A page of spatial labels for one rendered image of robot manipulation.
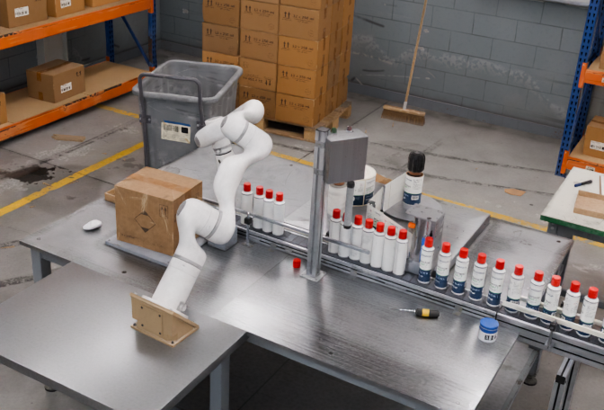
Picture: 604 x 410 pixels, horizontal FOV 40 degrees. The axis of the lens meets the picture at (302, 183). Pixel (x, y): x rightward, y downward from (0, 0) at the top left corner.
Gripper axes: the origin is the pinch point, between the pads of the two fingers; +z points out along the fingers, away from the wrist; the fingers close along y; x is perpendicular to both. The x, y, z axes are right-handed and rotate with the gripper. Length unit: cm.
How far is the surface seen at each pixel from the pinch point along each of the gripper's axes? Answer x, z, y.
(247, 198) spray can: -8.3, 6.6, -2.5
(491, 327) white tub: -119, 60, -19
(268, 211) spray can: -17.9, 13.6, -2.9
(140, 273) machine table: 15, 18, -56
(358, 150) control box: -74, -12, -8
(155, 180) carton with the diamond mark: 18.2, -13.5, -28.0
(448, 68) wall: 71, 41, 438
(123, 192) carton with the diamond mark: 25, -13, -42
